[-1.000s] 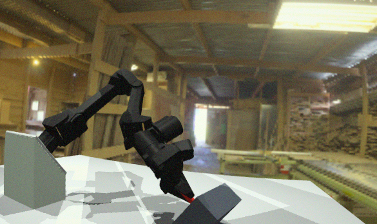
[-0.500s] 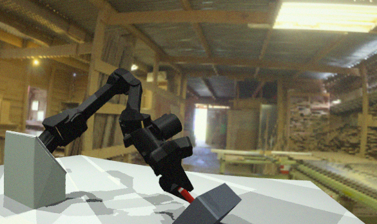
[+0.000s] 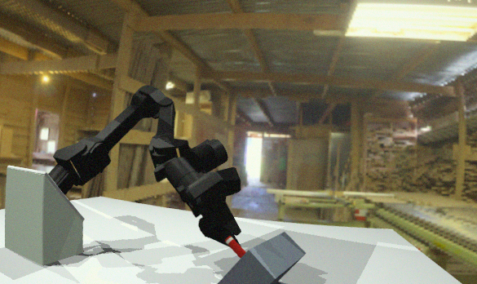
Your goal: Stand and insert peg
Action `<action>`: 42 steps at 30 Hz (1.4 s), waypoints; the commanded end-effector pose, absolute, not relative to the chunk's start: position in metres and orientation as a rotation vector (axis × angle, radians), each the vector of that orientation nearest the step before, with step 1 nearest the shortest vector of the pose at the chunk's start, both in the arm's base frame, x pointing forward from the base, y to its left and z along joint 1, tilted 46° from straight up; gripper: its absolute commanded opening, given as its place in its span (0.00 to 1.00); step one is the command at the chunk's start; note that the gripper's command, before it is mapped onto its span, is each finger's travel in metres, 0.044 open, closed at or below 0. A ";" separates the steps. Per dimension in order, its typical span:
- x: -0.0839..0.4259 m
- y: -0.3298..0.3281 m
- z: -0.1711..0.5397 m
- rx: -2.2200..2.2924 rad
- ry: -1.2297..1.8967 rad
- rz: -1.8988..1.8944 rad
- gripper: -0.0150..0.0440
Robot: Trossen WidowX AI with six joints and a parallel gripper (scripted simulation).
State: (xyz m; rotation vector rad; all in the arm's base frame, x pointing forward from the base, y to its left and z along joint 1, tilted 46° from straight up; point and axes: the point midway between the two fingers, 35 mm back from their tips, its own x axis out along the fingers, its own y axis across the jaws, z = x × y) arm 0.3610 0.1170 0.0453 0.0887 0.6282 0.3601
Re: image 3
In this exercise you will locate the grey sloped panel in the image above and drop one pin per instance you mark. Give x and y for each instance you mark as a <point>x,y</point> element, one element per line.
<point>266,263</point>

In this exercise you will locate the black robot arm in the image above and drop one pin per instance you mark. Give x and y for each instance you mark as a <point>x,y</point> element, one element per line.
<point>90,155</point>

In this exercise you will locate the dark red peg with white band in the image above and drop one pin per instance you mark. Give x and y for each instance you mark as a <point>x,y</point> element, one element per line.
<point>235,247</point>

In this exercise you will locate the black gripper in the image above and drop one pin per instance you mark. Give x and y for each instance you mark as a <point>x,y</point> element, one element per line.
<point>206,196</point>

